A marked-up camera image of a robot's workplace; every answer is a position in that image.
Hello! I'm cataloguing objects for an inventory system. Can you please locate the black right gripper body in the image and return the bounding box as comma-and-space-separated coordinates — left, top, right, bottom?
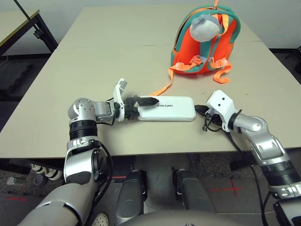
205, 112, 223, 129

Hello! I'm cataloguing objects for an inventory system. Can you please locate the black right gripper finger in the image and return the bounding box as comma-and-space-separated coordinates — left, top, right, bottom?
194, 105, 209, 116

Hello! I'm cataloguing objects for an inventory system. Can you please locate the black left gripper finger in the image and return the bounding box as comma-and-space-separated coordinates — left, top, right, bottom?
138, 96, 159, 107

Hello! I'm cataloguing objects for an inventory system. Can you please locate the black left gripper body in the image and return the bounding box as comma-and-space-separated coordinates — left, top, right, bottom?
122, 95, 142, 120

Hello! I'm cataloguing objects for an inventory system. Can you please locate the white hard pencil case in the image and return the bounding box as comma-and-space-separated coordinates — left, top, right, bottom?
136, 95, 197, 122

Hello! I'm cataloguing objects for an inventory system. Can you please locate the orange teal child backpack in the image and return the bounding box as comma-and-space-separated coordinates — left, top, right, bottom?
150, 0, 242, 97

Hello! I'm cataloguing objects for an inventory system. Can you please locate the grey plush ball zipper pendant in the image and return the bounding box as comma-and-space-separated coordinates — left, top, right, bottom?
190, 13, 221, 42

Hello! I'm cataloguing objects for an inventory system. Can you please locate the grey right robot leg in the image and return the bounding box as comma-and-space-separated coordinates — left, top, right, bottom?
173, 168, 217, 214

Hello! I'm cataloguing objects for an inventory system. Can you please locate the grey robot leg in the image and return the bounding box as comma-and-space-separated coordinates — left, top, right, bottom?
173, 168, 217, 214
115, 169, 148, 226

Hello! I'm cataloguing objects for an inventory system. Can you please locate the grey left robot leg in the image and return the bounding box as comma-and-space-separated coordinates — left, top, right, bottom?
115, 169, 148, 226

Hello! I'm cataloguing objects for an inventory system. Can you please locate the white black striped object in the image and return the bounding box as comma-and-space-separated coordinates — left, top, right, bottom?
31, 164, 63, 181

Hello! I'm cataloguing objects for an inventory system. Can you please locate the beige robot torso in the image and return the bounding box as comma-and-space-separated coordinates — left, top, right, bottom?
122, 210, 238, 226

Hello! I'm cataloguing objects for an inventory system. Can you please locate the white perforated shoe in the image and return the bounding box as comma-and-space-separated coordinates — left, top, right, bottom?
91, 211, 109, 226

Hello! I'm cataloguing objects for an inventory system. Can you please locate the grey metal cylinder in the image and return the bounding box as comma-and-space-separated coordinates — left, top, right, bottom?
34, 175, 49, 186
6, 176, 22, 189

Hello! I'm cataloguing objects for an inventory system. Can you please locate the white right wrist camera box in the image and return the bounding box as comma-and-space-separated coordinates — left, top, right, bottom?
206, 90, 235, 132

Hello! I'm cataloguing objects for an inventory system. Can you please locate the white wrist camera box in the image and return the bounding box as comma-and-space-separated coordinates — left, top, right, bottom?
206, 90, 235, 132
112, 77, 129, 122

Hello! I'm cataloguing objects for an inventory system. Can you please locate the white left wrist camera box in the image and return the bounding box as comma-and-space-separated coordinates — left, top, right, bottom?
112, 77, 129, 122

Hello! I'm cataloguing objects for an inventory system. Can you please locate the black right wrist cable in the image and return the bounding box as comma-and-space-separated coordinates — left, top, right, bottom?
202, 109, 271, 226

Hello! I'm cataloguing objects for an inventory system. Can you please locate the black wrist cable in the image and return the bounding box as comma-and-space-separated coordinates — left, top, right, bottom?
202, 109, 271, 226
95, 100, 123, 212

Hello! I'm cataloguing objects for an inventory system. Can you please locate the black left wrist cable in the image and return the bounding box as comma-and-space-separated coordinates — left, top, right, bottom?
95, 100, 123, 212

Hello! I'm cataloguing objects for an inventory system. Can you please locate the black metal table frame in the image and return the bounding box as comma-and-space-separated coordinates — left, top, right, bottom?
0, 0, 59, 57

